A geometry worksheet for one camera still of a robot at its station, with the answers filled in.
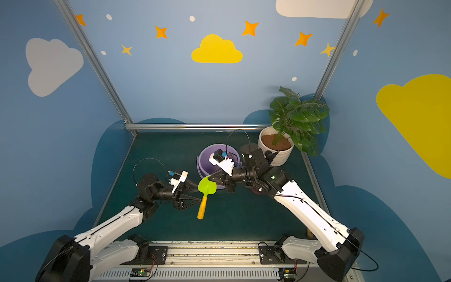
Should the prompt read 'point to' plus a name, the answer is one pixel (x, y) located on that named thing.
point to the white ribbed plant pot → (273, 140)
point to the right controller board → (287, 274)
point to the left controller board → (140, 272)
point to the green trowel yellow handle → (207, 187)
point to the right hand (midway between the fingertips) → (213, 175)
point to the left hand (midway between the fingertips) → (202, 192)
